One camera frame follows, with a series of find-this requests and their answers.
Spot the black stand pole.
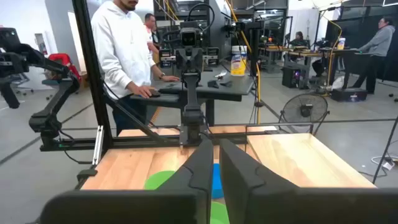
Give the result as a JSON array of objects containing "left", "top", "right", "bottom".
[{"left": 234, "top": 20, "right": 265, "bottom": 110}]

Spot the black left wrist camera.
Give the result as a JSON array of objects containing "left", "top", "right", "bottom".
[{"left": 179, "top": 27, "right": 200, "bottom": 48}]

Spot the black standing desk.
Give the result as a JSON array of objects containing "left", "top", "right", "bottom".
[{"left": 129, "top": 64, "right": 255, "bottom": 127}]

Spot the black floor fan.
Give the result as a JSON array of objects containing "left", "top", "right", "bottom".
[{"left": 278, "top": 92, "right": 331, "bottom": 136}]

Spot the thin black hanging cable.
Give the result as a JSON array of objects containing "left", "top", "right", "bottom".
[{"left": 371, "top": 115, "right": 398, "bottom": 185}]

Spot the yellow-label wipes canister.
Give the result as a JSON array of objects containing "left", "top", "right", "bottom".
[{"left": 230, "top": 45, "right": 248, "bottom": 77}]

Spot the black computer tower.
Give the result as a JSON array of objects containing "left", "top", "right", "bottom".
[{"left": 281, "top": 66, "right": 302, "bottom": 89}]

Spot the black equipment rack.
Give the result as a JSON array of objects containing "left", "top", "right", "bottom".
[{"left": 154, "top": 0, "right": 233, "bottom": 68}]

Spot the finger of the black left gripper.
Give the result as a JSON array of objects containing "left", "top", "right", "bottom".
[
  {"left": 175, "top": 47, "right": 190, "bottom": 73},
  {"left": 189, "top": 47, "right": 204, "bottom": 73}
]

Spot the silver bracket plate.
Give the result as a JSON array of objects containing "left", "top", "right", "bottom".
[{"left": 92, "top": 125, "right": 105, "bottom": 166}]

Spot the black equipment case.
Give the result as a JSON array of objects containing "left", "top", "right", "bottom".
[{"left": 330, "top": 87, "right": 368, "bottom": 103}]

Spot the white plastic bag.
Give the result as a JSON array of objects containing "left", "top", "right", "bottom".
[{"left": 331, "top": 76, "right": 345, "bottom": 91}]

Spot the dark work table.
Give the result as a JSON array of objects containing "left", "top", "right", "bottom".
[{"left": 257, "top": 45, "right": 371, "bottom": 75}]

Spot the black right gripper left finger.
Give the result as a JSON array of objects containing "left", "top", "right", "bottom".
[{"left": 155, "top": 139, "right": 215, "bottom": 200}]

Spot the black mat with orange stripes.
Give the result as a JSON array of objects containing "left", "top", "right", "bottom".
[{"left": 148, "top": 106, "right": 163, "bottom": 126}]

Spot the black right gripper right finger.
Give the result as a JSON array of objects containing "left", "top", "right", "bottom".
[{"left": 219, "top": 138, "right": 299, "bottom": 224}]

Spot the yellow cable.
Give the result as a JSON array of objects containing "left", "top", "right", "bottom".
[{"left": 223, "top": 0, "right": 262, "bottom": 125}]

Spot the blue plastic mini bowl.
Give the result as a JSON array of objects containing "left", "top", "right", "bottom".
[{"left": 212, "top": 163, "right": 224, "bottom": 200}]

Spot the red chair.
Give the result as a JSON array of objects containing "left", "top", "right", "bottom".
[{"left": 47, "top": 52, "right": 82, "bottom": 82}]

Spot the white power strip with cables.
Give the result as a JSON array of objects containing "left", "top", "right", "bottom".
[{"left": 371, "top": 154, "right": 398, "bottom": 171}]

